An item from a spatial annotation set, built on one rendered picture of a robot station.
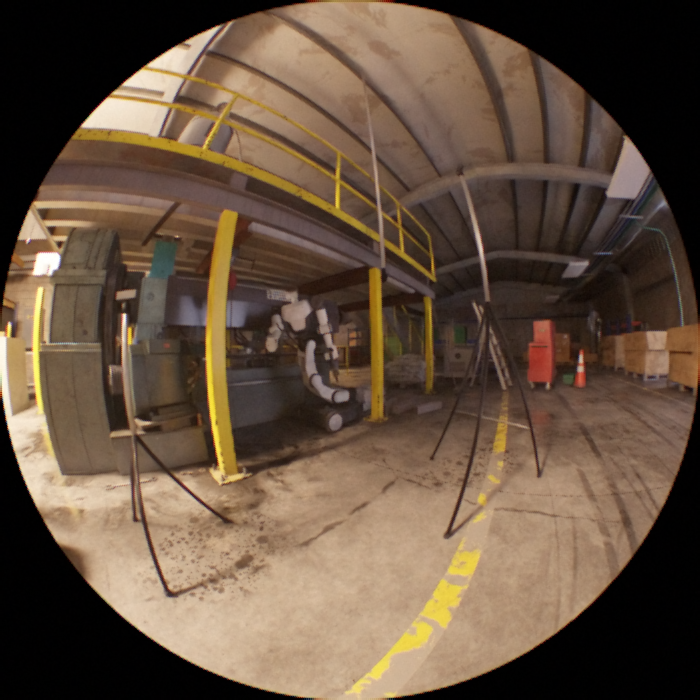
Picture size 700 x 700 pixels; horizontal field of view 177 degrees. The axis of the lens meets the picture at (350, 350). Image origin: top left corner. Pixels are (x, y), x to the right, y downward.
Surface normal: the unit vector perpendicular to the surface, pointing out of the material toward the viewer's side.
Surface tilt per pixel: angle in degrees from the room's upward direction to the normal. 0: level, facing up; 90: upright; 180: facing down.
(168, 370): 90
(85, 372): 90
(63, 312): 90
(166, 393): 90
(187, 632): 0
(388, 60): 171
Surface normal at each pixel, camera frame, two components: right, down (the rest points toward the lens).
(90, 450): 0.77, -0.01
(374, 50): 0.14, 0.99
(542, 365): -0.86, 0.02
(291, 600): -0.02, -1.00
